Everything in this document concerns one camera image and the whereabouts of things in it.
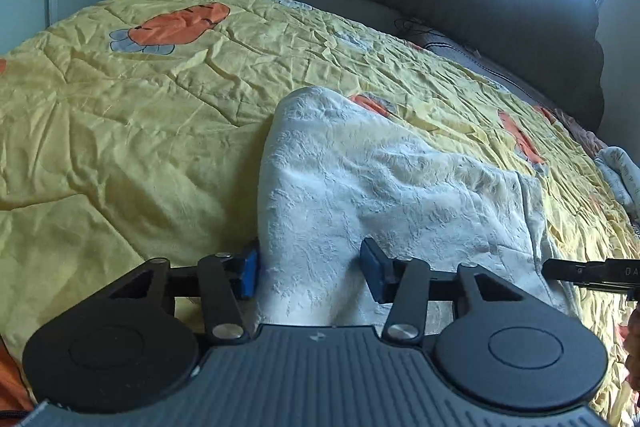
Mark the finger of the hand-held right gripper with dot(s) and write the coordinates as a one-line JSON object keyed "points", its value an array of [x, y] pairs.
{"points": [[570, 271]]}

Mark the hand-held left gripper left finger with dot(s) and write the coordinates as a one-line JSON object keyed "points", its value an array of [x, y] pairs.
{"points": [[248, 274]]}

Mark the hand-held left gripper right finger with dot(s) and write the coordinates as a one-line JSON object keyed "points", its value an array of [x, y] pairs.
{"points": [[375, 272]]}

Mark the white textured towel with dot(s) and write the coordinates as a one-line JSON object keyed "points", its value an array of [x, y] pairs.
{"points": [[370, 207]]}

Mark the person's right hand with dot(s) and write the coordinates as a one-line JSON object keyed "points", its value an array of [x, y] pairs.
{"points": [[633, 347]]}

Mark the folded pale patterned cloth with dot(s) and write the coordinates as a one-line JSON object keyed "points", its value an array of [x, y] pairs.
{"points": [[622, 174]]}

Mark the yellow carrot print quilt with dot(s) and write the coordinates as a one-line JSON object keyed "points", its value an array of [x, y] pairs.
{"points": [[125, 122]]}

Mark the grey patterned pillow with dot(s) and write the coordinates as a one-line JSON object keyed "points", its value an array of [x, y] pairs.
{"points": [[475, 57]]}

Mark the dark scalloped headboard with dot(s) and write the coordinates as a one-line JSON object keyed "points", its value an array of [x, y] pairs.
{"points": [[505, 22]]}

